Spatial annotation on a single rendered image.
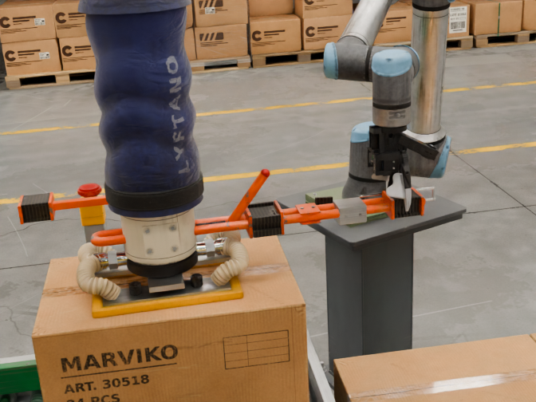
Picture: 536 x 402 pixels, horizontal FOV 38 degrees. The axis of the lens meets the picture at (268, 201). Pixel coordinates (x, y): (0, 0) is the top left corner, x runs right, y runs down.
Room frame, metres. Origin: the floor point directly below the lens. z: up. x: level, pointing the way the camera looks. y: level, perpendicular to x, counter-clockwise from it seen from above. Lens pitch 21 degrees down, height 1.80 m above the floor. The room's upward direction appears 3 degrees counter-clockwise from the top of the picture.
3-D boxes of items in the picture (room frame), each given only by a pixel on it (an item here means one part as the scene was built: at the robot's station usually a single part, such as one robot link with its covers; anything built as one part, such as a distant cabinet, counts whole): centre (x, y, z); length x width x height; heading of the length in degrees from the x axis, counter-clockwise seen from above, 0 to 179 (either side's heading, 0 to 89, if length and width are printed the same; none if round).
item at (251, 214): (1.75, 0.01, 1.08); 0.10 x 0.08 x 0.06; 10
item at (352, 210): (1.79, -0.20, 1.07); 0.07 x 0.07 x 0.04; 10
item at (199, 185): (1.71, 0.26, 1.19); 0.23 x 0.23 x 0.04
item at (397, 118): (1.81, -0.31, 1.30); 0.10 x 0.09 x 0.05; 9
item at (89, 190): (2.17, 0.52, 1.02); 0.07 x 0.07 x 0.04
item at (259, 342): (1.71, 0.25, 0.75); 0.60 x 0.40 x 0.40; 98
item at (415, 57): (1.92, -0.33, 1.39); 0.12 x 0.12 x 0.09; 71
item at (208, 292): (1.61, 0.24, 0.97); 0.34 x 0.10 x 0.05; 100
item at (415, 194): (1.81, -0.33, 1.08); 0.08 x 0.07 x 0.05; 100
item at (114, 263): (1.71, 0.26, 1.01); 0.34 x 0.25 x 0.06; 100
